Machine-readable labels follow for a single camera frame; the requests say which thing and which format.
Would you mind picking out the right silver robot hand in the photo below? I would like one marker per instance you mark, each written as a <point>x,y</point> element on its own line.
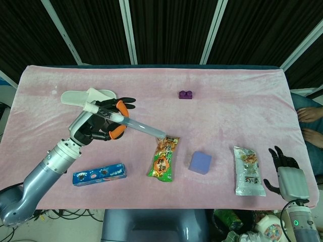
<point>292,181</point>

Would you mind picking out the silver white snack bag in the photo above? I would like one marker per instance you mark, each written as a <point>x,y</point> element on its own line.
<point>248,174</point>

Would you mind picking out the purple foam cube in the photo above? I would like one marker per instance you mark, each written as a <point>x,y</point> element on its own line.
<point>200,163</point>

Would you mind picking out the pink fleece cloth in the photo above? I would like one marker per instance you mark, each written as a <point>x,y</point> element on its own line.
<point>202,121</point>

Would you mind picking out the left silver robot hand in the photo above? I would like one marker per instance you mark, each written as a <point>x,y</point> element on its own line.
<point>85,126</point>

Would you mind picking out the bystander bare hand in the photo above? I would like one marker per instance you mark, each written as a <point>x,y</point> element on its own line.
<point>309,114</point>
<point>314,137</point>

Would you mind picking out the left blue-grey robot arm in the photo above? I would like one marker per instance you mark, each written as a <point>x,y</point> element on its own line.
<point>40,179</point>

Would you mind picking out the blue Oreo cookie box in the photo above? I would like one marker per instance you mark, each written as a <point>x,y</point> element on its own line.
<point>101,174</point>

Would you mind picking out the green orange snack bag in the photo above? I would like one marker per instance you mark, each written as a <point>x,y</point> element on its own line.
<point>164,161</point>

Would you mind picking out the purple toy brick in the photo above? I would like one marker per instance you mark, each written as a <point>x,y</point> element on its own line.
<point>186,95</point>

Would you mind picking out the transparent test tube white cap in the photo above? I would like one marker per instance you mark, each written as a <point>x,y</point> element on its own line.
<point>141,126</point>

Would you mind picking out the blue-grey robot torso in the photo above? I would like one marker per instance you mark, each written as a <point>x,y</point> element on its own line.
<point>156,227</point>

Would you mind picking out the white panel frame post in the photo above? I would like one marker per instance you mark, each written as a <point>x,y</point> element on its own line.
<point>63,32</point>
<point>214,32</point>
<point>302,43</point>
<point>8,79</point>
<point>128,32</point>

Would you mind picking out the white jar coloured dots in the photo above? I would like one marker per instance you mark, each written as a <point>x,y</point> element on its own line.
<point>270,228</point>

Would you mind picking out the white slipper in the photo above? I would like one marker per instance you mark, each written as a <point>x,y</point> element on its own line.
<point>73,98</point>

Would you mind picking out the green snack package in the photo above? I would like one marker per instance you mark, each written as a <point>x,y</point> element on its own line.
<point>227,218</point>

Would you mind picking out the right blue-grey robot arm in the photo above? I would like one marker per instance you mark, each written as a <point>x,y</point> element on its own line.
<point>301,224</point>

